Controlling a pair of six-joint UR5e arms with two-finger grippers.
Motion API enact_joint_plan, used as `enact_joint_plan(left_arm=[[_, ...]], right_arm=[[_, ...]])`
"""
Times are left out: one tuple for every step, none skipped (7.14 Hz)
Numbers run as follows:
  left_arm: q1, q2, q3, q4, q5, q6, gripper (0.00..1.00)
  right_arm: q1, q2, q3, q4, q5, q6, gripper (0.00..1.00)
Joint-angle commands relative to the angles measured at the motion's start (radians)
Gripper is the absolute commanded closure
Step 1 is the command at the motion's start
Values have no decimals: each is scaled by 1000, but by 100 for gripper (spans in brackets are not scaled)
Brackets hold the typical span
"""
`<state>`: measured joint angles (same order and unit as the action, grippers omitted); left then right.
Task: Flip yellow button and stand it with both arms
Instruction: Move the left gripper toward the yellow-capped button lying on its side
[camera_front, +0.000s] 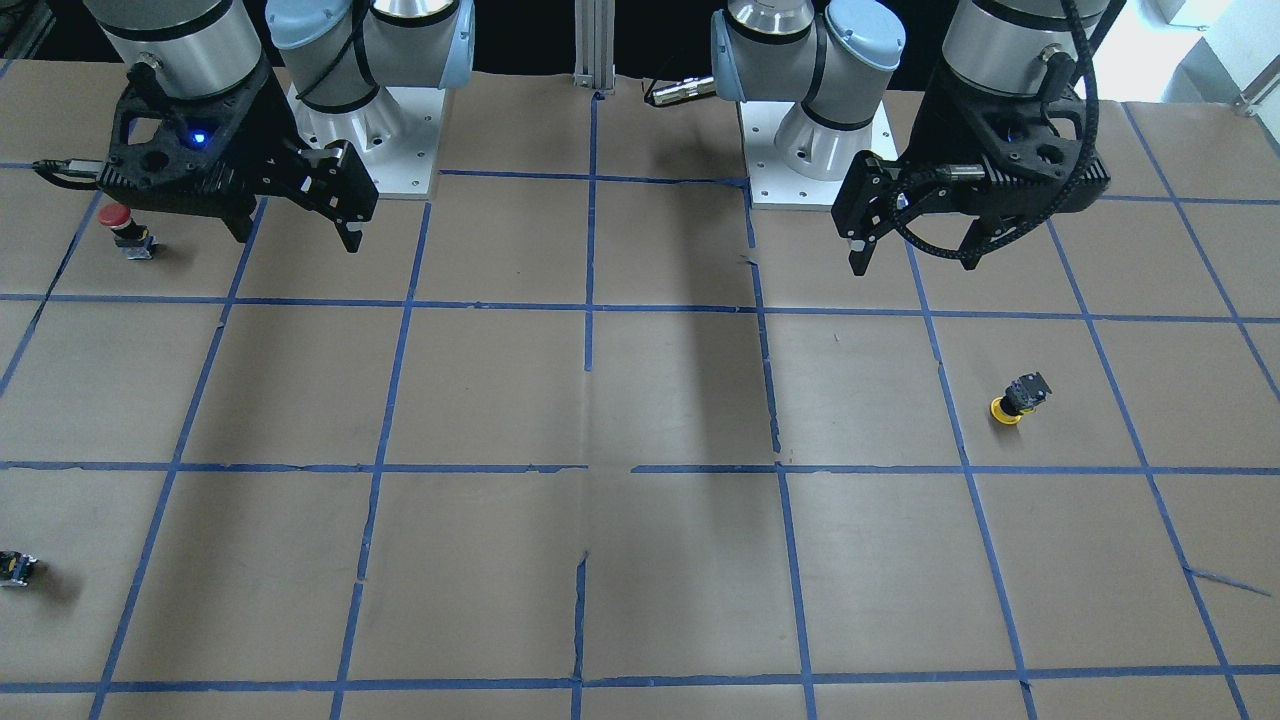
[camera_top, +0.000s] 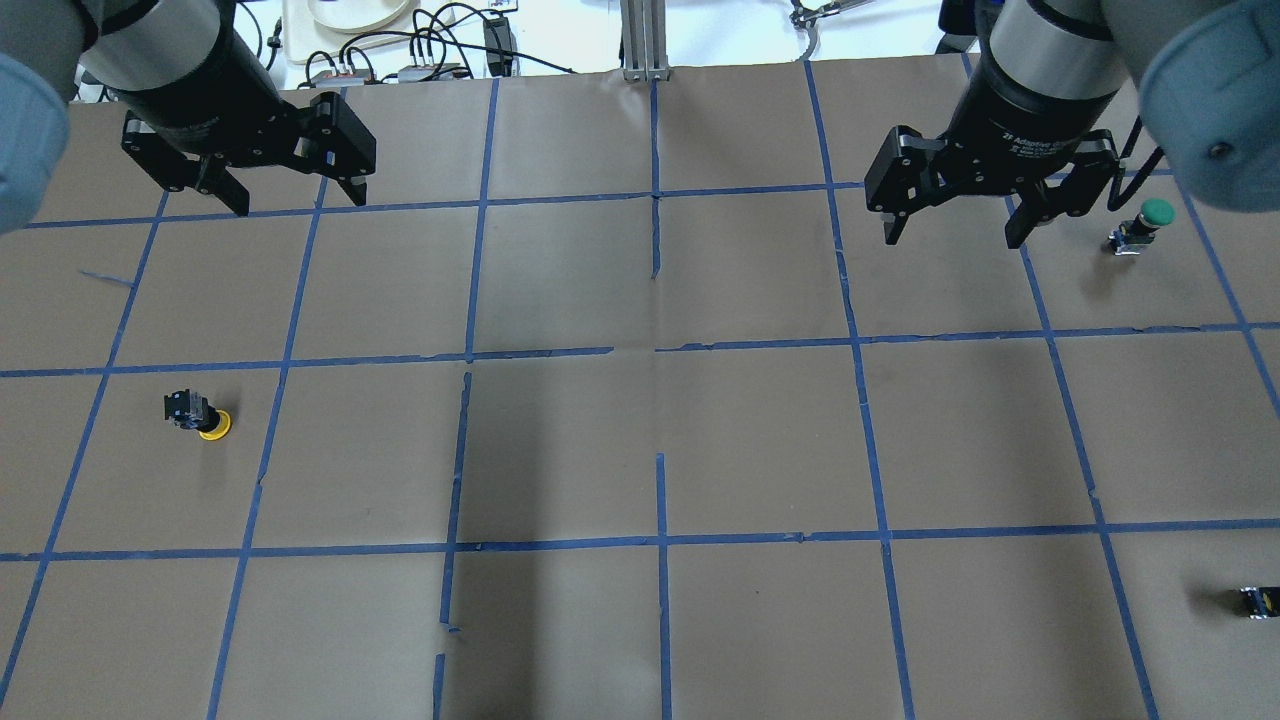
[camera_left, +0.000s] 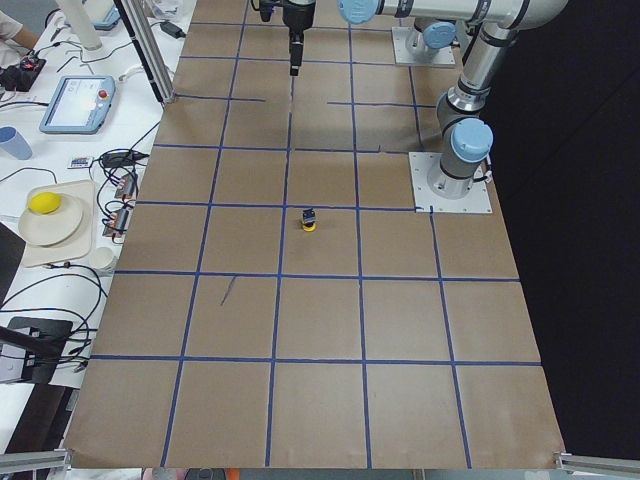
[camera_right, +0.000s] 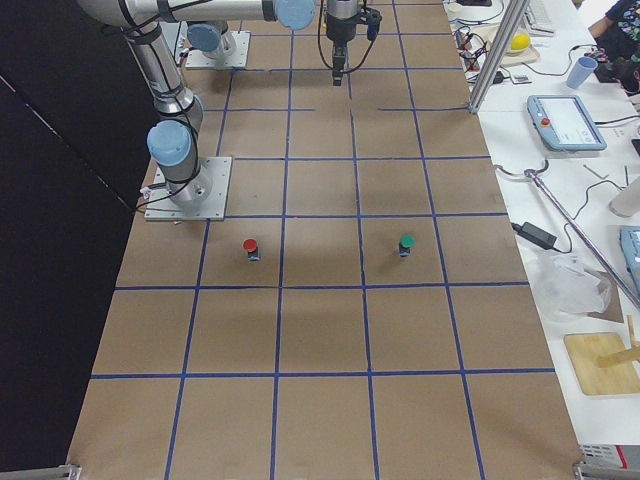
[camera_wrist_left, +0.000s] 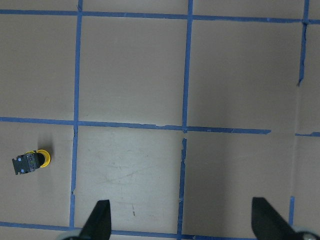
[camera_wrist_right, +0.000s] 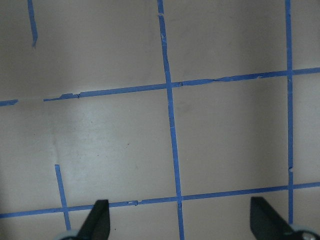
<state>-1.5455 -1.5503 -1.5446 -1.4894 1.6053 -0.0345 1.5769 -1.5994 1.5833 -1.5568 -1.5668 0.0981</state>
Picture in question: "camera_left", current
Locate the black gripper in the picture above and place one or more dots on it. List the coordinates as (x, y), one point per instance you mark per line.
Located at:
(295, 17)

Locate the yellow push button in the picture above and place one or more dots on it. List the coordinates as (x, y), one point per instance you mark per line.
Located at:
(309, 220)

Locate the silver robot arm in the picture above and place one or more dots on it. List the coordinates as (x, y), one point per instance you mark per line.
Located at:
(467, 140)

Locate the black power adapter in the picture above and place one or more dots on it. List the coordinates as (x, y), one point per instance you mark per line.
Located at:
(172, 30)

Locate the blue teach pendant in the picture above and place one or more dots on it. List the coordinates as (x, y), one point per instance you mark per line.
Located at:
(103, 14)
(79, 105)

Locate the white cylinder tube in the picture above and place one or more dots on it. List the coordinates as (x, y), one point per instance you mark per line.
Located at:
(80, 23)

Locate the brown paper mat blue grid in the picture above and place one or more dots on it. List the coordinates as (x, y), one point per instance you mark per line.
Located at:
(386, 338)

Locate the white paper cup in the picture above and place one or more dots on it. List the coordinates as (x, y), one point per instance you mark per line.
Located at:
(103, 260)

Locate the beige tray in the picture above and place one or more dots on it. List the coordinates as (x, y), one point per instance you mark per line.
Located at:
(81, 242)

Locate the blue plastic cup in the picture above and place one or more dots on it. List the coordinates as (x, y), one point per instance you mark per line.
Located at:
(13, 143)

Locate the yellow lemon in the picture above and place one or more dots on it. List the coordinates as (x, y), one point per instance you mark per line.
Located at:
(45, 203)

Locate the beige round plate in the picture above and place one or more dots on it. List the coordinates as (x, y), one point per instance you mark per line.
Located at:
(44, 230)

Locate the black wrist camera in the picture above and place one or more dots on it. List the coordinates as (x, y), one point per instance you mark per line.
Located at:
(265, 9)

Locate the aluminium frame post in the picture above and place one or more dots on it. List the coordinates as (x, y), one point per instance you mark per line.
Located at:
(140, 33)

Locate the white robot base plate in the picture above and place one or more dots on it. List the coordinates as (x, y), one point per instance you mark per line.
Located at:
(435, 192)

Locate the black camera stand base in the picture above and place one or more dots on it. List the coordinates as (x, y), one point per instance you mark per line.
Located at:
(31, 349)

